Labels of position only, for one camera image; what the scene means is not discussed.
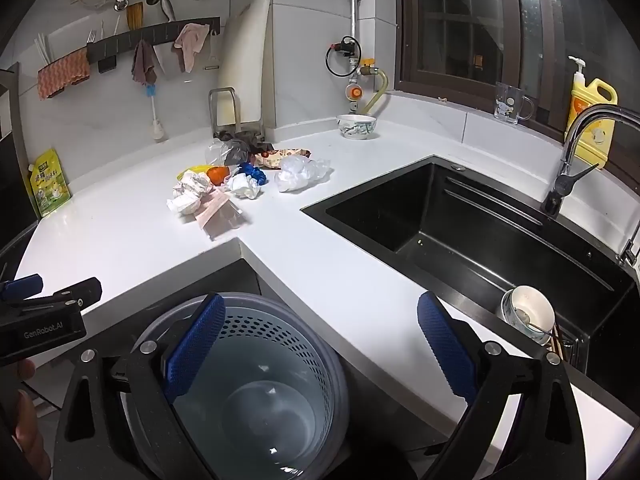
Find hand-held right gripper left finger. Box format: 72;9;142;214
52;292;228;480

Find brown dish cloth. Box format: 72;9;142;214
131;39;159;86

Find metal cutting board rack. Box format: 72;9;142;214
208;87;266;143

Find metal spoon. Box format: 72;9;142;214
519;310;557;337

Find yellow gas hose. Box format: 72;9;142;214
360;67;389;116

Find pink dish cloth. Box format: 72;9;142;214
172;23;211;73

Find yellow detergent pump bottle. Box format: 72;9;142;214
565;56;618;168

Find vegetable peeler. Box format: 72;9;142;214
203;35;221;72

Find white bowl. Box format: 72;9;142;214
497;285;557;346

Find yellow green refill pouch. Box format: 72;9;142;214
27;147;72;218

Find chrome kitchen faucet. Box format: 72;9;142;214
540;104;640;218

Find blue wrapper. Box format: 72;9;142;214
237;162;268;186

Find dark window frame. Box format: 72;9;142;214
395;0;640;181

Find white tissue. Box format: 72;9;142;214
225;172;262;200
166;170;215;216

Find patterned ceramic bowl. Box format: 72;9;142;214
336;113;377;140

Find printed snack wrapper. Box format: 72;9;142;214
255;146;312;168

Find gas valve with orange knob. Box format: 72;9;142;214
348;59;381;112

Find black wall rack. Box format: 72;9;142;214
86;16;221;73

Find white plastic bag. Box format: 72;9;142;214
274;156;332;193

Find black cable loop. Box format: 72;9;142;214
325;36;362;79

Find white chopsticks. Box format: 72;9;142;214
34;32;53;68

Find black kitchen sink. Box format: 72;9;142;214
300;155;640;376

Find person's left hand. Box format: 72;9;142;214
0;357;53;480

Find metal wall pipe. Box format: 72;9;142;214
348;0;362;76

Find grey perforated waste bin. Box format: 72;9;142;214
120;291;351;480

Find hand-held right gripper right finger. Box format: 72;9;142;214
417;291;588;480

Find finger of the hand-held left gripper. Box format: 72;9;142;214
27;277;103;317
0;274;44;303

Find white bottle brush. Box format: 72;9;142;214
144;82;166;142

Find pink paper packet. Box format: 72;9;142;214
194;187;248;238

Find white cutting board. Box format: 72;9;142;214
216;0;277;133

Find orange dish cloth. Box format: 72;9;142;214
37;49;92;102

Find clear glass mug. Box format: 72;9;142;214
494;81;536;125

